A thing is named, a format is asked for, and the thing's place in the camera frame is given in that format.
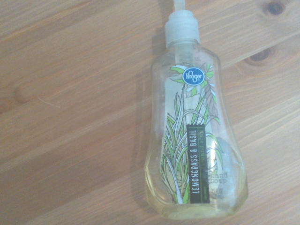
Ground clear hand soap pump bottle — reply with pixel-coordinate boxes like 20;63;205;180
144;0;249;220

